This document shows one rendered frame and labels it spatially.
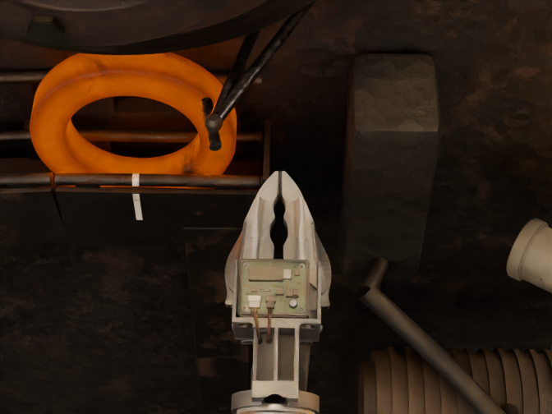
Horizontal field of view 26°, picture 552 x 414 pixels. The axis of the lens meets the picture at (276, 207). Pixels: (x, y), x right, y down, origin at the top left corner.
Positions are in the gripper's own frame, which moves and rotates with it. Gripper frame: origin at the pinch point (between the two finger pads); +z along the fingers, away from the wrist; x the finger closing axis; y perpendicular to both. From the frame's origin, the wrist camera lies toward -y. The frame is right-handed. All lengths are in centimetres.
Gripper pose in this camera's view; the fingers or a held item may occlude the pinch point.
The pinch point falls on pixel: (279, 188)
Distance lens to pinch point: 105.1
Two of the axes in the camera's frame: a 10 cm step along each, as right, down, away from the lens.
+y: 0.0, -3.3, -9.5
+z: 0.2, -9.5, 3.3
